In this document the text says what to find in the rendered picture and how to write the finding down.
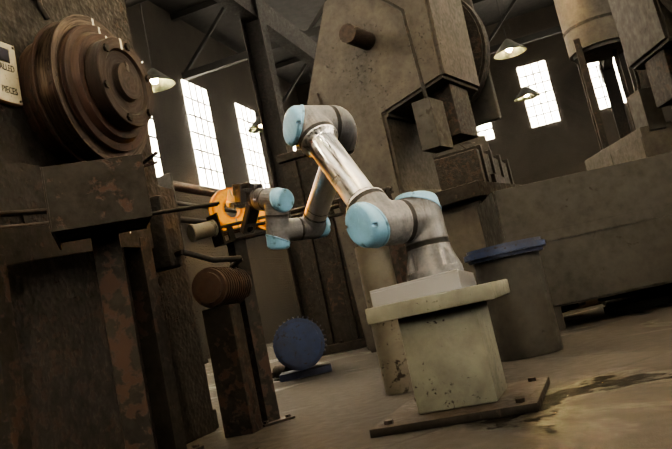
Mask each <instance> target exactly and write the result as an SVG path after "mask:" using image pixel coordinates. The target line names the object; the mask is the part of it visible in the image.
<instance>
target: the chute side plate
mask: <svg viewBox="0 0 672 449"><path fill-rule="evenodd" d="M119 236H120V242H121V247H126V248H140V241H139V237H144V238H150V241H151V246H152V248H154V245H153V239H152V233H151V228H150V222H149V223H148V225H147V229H143V230H136V231H131V233H130V232H124V233H119ZM61 246H62V250H60V249H59V247H58V245H57V243H56V241H55V240H54V238H53V236H52V234H51V232H50V227H49V224H47V225H37V226H27V227H17V228H7V229H0V255H5V259H6V265H12V264H18V263H24V262H30V261H36V260H43V259H49V258H55V257H61V256H67V255H73V254H79V253H85V252H91V251H93V247H92V240H91V238H88V239H82V240H76V241H70V242H64V243H61Z"/></svg>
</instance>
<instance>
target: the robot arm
mask: <svg viewBox="0 0 672 449"><path fill-rule="evenodd" d="M283 136H284V139H285V142H286V143H287V144H288V145H290V146H293V147H294V146H299V147H300V149H301V150H302V152H303V153H304V154H305V155H306V156H308V157H313V158H314V159H315V161H316V162H317V164H318V165H319V168H318V172H317V175H316V178H315V181H314V184H313V187H312V190H311V193H310V196H309V199H308V202H307V205H306V208H305V212H304V215H303V217H296V218H289V212H288V211H289V210H291V208H292V207H293V204H294V196H293V194H292V192H291V191H290V190H288V189H285V188H279V187H276V188H263V183H251V182H249V183H239V184H232V192H231V190H230V189H229V190H228V193H227V201H226V206H227V207H233V208H236V209H242V208H245V212H244V216H243V220H242V224H241V228H240V231H241V233H242V234H250V233H254V232H255V228H256V224H257V220H258V216H259V212H260V211H265V225H266V234H265V236H266V241H267V247H268V248H269V249H286V248H289V247H290V243H291V241H299V240H307V239H318V238H322V237H326V236H328V234H329V233H330V230H331V229H330V226H331V223H330V220H329V218H328V217H327V216H328V213H329V210H330V207H331V205H332V202H333V199H334V196H335V193H336V191H337V192H338V194H339V195H340V197H341V198H342V200H343V201H344V202H345V204H346V205H347V208H346V216H345V225H347V227H348V228H347V232H348V234H349V236H350V238H351V239H352V240H353V242H354V243H356V244H357V245H359V246H361V247H364V248H379V247H382V246H390V245H398V244H405V247H406V251H407V256H408V259H407V273H406V279H407V281H411V280H415V279H419V278H423V277H427V276H431V275H435V274H439V273H443V272H446V271H449V270H454V269H459V270H463V271H464V268H463V265H462V263H461V262H460V260H459V258H458V257H457V255H456V254H455V252H454V250H453V249H452V247H451V245H450V241H449V237H448V233H447V230H446V226H445V222H444V218H443V214H442V207H441V205H440V203H439V200H438V197H437V196H436V194H434V193H432V192H429V191H414V192H407V193H403V194H400V195H398V196H397V197H396V198H395V200H390V199H389V198H388V197H387V195H386V194H385V193H384V191H383V190H382V189H380V188H377V187H373V186H372V185H371V183H370V182H369V181H368V179H367V178H366V177H365V175H364V174H363V173H362V171H361V170H360V169H359V167H358V166H357V165H356V163H355V162H354V161H353V159H352V158H351V157H350V155H351V154H352V153H353V151H354V148H355V146H356V141H357V128H356V124H355V121H354V119H353V117H352V115H351V114H350V113H349V112H348V111H347V110H346V109H344V108H342V107H340V106H337V105H302V104H301V105H295V106H292V107H290V108H289V109H288V110H287V112H286V114H285V117H284V121H283ZM232 193H233V195H232Z"/></svg>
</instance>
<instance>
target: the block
mask: <svg viewBox="0 0 672 449"><path fill-rule="evenodd" d="M149 199H150V204H151V210H152V212H153V211H160V210H166V209H172V203H171V199H170V197H167V196H161V195H156V196H153V197H149ZM150 228H151V233H152V239H153V245H154V248H152V252H153V258H154V263H155V269H156V272H162V271H166V270H170V269H174V268H178V267H180V266H182V258H181V256H179V257H175V255H174V252H175V251H178V250H180V247H179V241H178V236H177V230H176V225H175V219H174V214H173V213H167V214H160V215H153V216H152V218H151V220H150Z"/></svg>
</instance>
